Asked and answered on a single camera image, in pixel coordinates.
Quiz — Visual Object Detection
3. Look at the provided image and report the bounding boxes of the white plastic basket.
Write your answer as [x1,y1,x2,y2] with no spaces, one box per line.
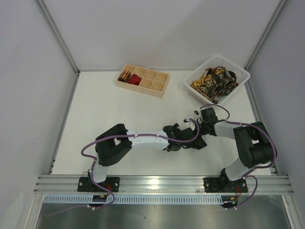
[184,55,250,105]

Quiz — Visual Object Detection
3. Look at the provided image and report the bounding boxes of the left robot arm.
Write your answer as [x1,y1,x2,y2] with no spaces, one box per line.
[91,120,200,183]

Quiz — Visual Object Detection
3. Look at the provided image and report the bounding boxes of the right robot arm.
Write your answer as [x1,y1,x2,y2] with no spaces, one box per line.
[194,108,277,192]

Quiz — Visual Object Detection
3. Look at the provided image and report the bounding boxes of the wooden compartment box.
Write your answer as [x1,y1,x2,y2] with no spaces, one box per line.
[115,64,170,98]

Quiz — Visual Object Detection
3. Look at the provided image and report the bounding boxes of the yellow patterned tie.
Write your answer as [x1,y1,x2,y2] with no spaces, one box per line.
[190,68,224,97]

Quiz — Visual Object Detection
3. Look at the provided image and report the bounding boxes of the rolled red tie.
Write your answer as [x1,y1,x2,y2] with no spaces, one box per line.
[128,74,142,86]

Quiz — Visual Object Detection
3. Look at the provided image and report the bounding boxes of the rolled brown patterned tie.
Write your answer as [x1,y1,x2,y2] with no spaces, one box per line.
[118,70,132,83]

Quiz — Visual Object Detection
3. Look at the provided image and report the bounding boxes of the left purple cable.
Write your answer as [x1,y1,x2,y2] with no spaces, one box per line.
[45,118,201,217]

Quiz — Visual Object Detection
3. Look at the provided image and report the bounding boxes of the purple cable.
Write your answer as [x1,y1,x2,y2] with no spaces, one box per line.
[45,118,201,217]
[199,104,277,212]

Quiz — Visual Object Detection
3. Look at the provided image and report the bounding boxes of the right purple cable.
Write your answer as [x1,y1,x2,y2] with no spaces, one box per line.
[199,104,277,212]

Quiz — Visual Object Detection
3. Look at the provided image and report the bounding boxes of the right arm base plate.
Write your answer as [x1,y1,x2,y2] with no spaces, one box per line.
[203,177,248,193]

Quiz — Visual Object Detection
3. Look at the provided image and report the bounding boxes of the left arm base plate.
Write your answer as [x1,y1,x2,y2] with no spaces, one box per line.
[77,177,120,192]

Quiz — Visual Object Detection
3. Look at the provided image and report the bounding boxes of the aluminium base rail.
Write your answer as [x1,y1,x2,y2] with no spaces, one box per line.
[34,175,294,195]

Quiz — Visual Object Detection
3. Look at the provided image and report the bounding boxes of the white slotted cable duct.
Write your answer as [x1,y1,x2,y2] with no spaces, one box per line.
[44,194,223,205]

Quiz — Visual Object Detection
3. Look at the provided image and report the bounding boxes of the right aluminium frame post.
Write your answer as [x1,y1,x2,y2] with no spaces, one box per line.
[244,0,289,71]

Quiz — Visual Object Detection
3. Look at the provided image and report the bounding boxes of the aluminium frame post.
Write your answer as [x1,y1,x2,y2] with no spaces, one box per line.
[244,0,289,71]
[34,0,80,76]

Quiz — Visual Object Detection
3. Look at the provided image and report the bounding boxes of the left aluminium frame post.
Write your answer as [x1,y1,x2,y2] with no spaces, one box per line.
[34,0,80,76]

